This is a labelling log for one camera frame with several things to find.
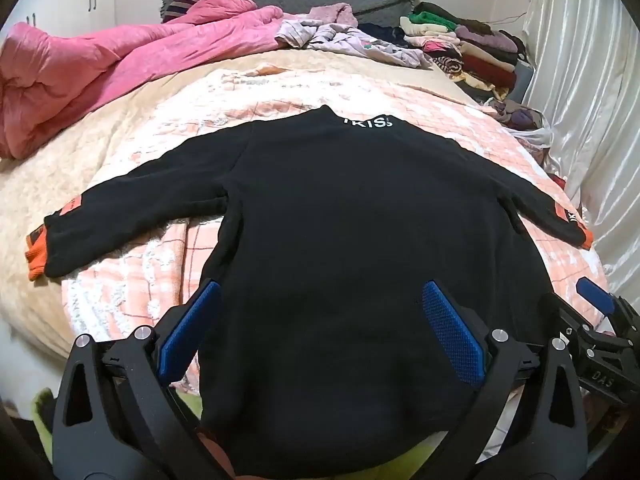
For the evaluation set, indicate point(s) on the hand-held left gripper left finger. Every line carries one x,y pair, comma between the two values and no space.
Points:
190,325

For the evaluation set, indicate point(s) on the pink quilt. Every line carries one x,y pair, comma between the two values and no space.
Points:
75,70

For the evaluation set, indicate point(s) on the person's left hand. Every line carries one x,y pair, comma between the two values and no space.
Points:
215,455

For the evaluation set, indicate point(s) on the pile of lilac clothes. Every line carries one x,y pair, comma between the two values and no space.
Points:
350,40

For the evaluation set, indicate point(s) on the stack of folded clothes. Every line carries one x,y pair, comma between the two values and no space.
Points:
480,60

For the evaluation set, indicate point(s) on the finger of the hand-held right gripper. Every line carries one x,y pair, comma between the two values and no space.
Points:
595,295
562,312

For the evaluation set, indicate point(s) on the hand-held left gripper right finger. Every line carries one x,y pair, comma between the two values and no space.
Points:
450,330

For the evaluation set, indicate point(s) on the peach checked fleece blanket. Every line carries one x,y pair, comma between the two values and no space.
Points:
450,110

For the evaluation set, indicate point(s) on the yellow-green cloth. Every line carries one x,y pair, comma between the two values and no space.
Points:
440,452

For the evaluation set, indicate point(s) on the pink knitted garment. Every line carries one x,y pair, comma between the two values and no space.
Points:
332,12

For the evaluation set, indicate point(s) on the beige fleece bedspread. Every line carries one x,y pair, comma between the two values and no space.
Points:
100,140

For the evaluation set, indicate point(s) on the white satin curtain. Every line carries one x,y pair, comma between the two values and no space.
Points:
590,85

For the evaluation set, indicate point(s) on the black sweater with orange cuffs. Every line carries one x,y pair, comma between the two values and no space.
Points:
325,235

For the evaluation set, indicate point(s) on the striped dark cloth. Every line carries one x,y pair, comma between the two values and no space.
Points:
177,6

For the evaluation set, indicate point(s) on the dark navy garment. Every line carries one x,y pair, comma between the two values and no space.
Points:
385,32

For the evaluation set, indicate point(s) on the white plastic bag of clothes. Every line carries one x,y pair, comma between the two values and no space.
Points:
520,119

